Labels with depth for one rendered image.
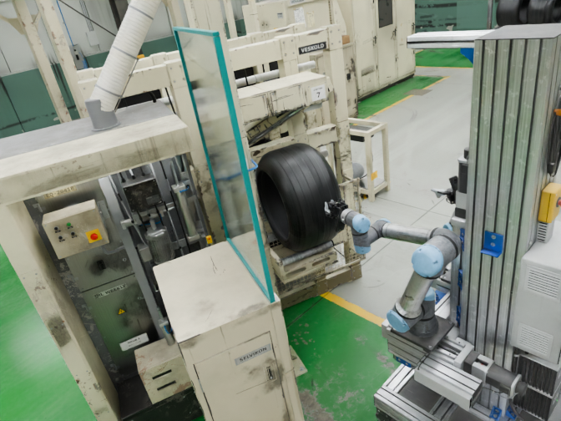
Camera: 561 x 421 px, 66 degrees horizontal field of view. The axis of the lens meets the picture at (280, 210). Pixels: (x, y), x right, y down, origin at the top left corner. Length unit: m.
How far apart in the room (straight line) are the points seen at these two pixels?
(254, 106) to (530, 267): 1.54
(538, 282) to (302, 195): 1.09
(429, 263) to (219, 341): 0.84
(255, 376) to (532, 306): 1.14
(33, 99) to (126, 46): 8.96
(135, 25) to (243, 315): 1.42
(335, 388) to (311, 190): 1.35
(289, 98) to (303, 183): 0.55
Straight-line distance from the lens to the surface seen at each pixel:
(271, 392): 1.95
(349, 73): 7.29
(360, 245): 2.03
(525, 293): 2.02
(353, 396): 2.95
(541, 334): 2.12
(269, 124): 2.67
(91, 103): 2.33
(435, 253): 1.75
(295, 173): 2.25
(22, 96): 11.15
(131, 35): 2.30
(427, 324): 2.24
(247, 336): 1.70
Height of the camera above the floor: 2.32
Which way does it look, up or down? 28 degrees down
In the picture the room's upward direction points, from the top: 10 degrees counter-clockwise
